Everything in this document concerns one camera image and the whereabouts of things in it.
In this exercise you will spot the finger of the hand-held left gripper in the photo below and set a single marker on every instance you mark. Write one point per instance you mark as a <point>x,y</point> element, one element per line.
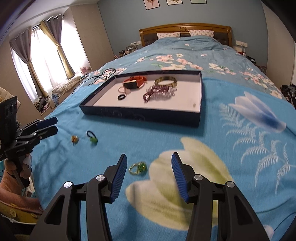
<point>49,131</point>
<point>49,121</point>

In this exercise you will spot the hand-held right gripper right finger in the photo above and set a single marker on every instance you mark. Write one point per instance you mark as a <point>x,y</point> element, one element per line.
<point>179,178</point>

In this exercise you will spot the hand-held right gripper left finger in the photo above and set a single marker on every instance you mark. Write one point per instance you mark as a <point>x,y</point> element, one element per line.
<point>119,178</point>

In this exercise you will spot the green pendant dark loop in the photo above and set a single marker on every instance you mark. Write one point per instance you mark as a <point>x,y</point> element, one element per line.
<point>93,139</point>

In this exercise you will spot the dark blue cardboard tray box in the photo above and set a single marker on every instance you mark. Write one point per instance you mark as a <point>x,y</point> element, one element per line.
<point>175,102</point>

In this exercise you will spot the orange smart watch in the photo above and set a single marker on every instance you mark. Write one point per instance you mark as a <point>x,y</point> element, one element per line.
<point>138,83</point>

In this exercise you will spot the amber bangle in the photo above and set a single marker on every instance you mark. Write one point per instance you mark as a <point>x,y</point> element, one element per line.
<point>157,81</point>

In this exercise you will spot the person's left hand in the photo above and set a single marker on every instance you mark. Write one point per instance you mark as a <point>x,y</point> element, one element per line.
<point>10,166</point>

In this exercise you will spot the mixed clothes heap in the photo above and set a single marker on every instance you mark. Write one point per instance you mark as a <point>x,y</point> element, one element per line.
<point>45,104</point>

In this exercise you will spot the beige quilted coat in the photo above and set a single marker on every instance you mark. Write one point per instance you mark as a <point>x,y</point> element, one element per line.
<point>5,93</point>

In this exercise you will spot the white folded quilt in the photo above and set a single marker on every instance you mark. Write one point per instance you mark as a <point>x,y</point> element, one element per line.
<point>66,84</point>

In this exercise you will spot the bright blue flower blanket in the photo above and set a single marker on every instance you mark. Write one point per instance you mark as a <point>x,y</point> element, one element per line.
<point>231,150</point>

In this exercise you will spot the small pink fan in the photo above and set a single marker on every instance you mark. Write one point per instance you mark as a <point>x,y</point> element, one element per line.
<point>84,70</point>

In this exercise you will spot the white sheer curtain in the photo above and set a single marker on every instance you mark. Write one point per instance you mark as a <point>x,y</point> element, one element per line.
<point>44,58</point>

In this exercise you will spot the grey and gold curtain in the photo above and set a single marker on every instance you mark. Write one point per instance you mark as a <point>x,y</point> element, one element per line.
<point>22,46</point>
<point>54,34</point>

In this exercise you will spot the yellow dotted garment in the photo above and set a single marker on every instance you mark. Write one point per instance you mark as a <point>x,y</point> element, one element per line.
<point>13,214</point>

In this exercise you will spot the cosmetics on nightstand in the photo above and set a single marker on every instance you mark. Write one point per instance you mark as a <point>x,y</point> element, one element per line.
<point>124,52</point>

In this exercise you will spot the blue-grey floral duvet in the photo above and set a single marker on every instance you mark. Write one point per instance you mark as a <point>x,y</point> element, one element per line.
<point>196,51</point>

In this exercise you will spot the dark clothes pile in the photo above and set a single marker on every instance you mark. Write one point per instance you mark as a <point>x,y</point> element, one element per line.
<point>289,93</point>

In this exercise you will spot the white patterned pillow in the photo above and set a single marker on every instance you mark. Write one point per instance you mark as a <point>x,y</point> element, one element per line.
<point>201,33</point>
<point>168,35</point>

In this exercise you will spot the wooden bed headboard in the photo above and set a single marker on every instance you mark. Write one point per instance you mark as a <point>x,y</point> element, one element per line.
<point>161,27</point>

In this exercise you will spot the pink flower framed picture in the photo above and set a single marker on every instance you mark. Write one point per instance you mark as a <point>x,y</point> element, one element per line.
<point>150,4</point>

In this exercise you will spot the white flower framed picture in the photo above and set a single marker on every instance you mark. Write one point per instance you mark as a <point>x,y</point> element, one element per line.
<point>174,1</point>

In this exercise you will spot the beige wardrobe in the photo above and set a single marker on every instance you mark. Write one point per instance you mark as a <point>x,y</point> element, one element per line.
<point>275,34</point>

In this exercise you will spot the white wall socket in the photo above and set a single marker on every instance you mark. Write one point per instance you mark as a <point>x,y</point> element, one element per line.
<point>241,43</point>
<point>135,43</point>

